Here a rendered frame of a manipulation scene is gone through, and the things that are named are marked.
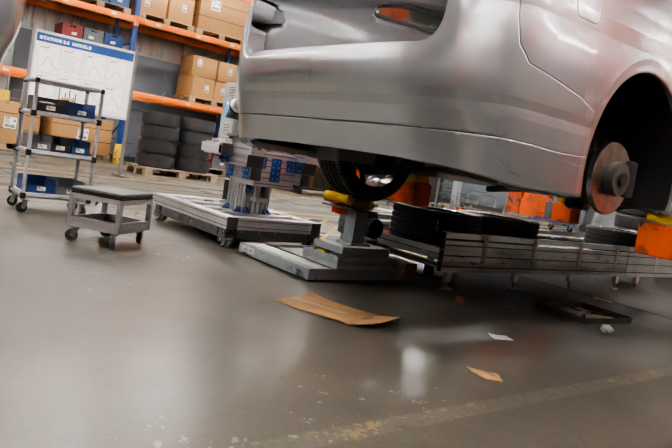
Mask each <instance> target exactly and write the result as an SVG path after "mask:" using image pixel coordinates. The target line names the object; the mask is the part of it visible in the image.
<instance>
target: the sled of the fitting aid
mask: <svg viewBox="0 0 672 448"><path fill-rule="evenodd" d="M302 257H303V258H306V259H309V260H312V261H314V262H317V263H320V264H322V265H325V266H328V267H330V268H333V269H336V270H373V271H396V266H397V259H394V258H391V257H389V256H366V255H343V254H339V253H336V252H333V251H330V250H327V249H324V248H321V247H318V246H304V248H303V254H302Z"/></svg>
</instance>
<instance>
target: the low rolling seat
mask: <svg viewBox="0 0 672 448"><path fill-rule="evenodd" d="M72 189H73V190H71V192H70V197H69V204H68V212H67V219H66V225H69V226H72V227H71V228H70V229H68V230H67V231H66V232H65V238H66V239H67V240H69V241H73V240H75V239H76V238H77V237H78V232H77V231H78V230H80V229H81V228H84V229H89V230H94V231H99V232H100V233H101V235H102V236H104V237H109V236H110V235H111V238H110V242H109V243H110V249H115V245H116V244H117V238H118V235H121V234H127V233H134V232H136V242H137V243H141V240H142V239H143V231H147V230H150V223H151V216H152V209H153V202H154V199H153V198H152V197H153V194H152V193H148V192H142V191H137V190H131V189H125V188H120V187H114V186H109V185H91V186H73V187H72ZM76 198H80V199H85V200H91V201H96V203H95V205H97V204H98V203H99V202H102V207H101V212H97V213H85V214H74V213H75V206H76ZM108 204H112V205H117V210H116V214H111V213H107V210H108ZM146 204H147V207H146V214H145V220H143V219H138V218H132V217H127V216H123V210H124V206H131V205H146ZM116 237H117V238H116Z"/></svg>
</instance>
